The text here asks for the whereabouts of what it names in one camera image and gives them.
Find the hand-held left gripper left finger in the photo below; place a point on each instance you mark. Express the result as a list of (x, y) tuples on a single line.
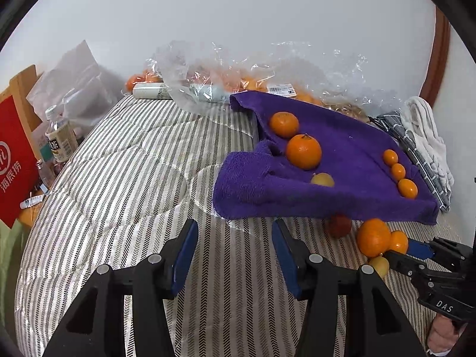
[(184, 256)]

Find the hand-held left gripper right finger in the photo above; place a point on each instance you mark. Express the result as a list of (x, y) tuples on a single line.
[(284, 256)]

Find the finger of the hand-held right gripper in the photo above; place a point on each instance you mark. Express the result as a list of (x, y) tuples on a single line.
[(418, 248), (403, 260)]

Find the small orange tangerine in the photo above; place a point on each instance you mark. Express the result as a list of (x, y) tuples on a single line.
[(398, 171), (398, 241), (390, 156), (407, 188)]

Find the yellow green plum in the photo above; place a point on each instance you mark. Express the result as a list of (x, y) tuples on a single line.
[(322, 179), (379, 266)]

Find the large orange tangerine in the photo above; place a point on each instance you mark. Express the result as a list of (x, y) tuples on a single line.
[(373, 237), (304, 151), (284, 124)]

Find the purple towel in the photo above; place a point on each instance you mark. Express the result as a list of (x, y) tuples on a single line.
[(346, 148)]

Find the person's right hand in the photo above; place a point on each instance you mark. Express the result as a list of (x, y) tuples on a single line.
[(440, 338)]

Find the small red plum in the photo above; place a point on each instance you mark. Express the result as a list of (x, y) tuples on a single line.
[(339, 226)]

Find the striped bed quilt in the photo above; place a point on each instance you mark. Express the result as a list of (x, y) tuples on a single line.
[(130, 193)]

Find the grey checked cloth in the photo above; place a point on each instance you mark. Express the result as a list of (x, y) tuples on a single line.
[(424, 163)]

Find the white striped towel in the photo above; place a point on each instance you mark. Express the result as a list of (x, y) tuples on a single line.
[(427, 137)]

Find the small white tube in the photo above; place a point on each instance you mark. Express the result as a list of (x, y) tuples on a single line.
[(33, 201)]

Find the small clear plastic bottle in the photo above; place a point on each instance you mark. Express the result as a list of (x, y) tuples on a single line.
[(45, 174)]

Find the white cylindrical container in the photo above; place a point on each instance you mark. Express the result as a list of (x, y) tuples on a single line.
[(150, 91)]

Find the labelled tea bottle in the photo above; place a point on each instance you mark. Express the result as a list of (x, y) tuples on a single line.
[(59, 141)]

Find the clear bag of brown longans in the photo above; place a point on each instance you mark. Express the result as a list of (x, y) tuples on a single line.
[(353, 89)]

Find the yellow green cloth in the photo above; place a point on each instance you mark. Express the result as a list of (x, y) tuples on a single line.
[(9, 245)]

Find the labelled clear bag of oranges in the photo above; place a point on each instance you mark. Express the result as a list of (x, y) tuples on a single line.
[(267, 78)]

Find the clear plastic bag of oranges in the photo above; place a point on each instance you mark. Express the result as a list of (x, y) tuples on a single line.
[(178, 67)]

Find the grey translucent plastic bag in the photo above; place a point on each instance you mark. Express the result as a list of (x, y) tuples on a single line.
[(74, 85)]

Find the red paper bag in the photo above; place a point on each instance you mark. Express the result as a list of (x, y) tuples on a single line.
[(15, 137)]

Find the brown cardboard box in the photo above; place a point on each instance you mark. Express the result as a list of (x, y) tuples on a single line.
[(26, 81)]

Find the brown wooden door frame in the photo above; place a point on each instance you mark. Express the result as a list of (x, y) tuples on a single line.
[(437, 63)]

